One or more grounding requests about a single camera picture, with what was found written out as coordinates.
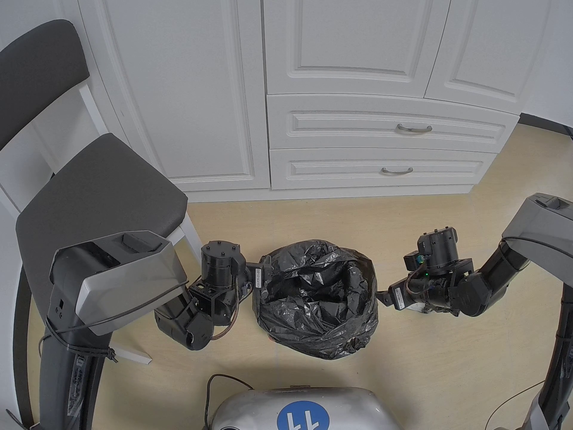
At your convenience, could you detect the black plastic bag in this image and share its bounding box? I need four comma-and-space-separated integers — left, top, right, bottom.
252, 239, 379, 361

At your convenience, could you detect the white chair with grey seat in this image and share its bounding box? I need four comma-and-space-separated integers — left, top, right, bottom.
0, 19, 203, 366

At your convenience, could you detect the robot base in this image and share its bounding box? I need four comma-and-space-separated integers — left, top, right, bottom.
210, 386, 399, 430

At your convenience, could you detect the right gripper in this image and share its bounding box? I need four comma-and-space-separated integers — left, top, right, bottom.
387, 275, 454, 314

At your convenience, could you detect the black cable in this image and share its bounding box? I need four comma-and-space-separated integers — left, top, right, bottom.
203, 373, 257, 430

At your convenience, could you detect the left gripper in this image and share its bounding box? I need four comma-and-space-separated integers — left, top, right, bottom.
242, 260, 275, 291

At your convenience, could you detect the white wardrobe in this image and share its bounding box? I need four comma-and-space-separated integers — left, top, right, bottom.
56, 0, 556, 204

